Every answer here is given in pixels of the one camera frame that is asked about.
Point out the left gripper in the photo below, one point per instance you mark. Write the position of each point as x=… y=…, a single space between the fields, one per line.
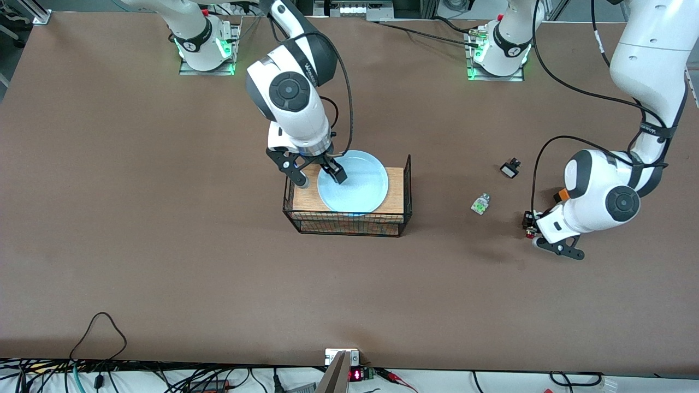
x=528 y=220

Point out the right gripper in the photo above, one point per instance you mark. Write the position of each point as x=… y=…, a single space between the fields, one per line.
x=324 y=161

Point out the light blue round plate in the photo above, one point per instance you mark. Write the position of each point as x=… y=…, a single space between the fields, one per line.
x=360 y=185

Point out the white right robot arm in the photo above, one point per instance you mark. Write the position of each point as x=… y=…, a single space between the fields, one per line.
x=289 y=90

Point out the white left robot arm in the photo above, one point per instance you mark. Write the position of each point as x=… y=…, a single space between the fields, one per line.
x=650 y=60

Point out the green white contact block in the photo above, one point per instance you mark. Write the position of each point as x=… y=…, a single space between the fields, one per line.
x=480 y=204

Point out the wooden board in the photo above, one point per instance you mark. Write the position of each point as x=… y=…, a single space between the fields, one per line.
x=396 y=191

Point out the red black test lead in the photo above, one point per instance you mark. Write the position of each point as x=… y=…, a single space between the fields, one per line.
x=396 y=377

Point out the red digit display module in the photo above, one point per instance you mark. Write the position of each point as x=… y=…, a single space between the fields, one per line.
x=356 y=374

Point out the grey metal bar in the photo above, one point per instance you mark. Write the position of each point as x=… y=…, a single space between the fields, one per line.
x=334 y=376

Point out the black power adapter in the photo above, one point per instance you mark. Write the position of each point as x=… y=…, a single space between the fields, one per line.
x=210 y=386

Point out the aluminium corner profile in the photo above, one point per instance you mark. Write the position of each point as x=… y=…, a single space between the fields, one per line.
x=38 y=13

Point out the orange button enclosure box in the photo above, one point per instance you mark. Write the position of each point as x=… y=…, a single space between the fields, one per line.
x=562 y=194

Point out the small black switch part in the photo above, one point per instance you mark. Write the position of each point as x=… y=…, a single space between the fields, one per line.
x=510 y=169

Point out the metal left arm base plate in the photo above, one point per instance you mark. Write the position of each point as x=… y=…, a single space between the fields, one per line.
x=475 y=75

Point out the silver aluminium frame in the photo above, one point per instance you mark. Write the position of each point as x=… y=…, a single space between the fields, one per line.
x=355 y=8

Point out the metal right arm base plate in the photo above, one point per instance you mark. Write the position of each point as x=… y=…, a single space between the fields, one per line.
x=188 y=68

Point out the white metal bracket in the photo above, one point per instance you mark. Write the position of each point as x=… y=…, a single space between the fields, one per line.
x=330 y=356

